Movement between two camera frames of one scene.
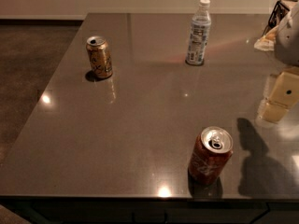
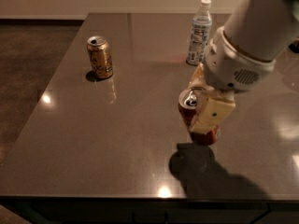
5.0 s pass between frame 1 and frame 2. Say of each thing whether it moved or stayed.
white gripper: moved
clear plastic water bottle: stayed
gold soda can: stayed
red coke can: moved
